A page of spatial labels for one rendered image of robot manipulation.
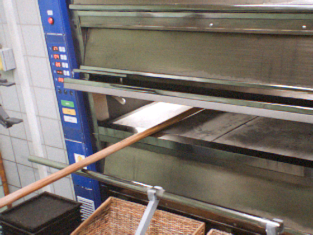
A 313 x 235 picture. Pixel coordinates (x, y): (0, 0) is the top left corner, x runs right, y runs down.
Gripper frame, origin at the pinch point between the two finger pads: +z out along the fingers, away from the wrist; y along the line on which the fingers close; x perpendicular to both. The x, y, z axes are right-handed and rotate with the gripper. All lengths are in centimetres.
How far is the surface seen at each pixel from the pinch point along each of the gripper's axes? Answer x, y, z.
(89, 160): -21.8, 29.0, 7.4
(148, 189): -18, 32, 42
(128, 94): -40.5, 7.4, 14.4
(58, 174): -7.3, 28.9, 7.3
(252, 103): -41, 5, 72
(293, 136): -78, 31, 61
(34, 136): -53, 42, -75
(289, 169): -55, 33, 74
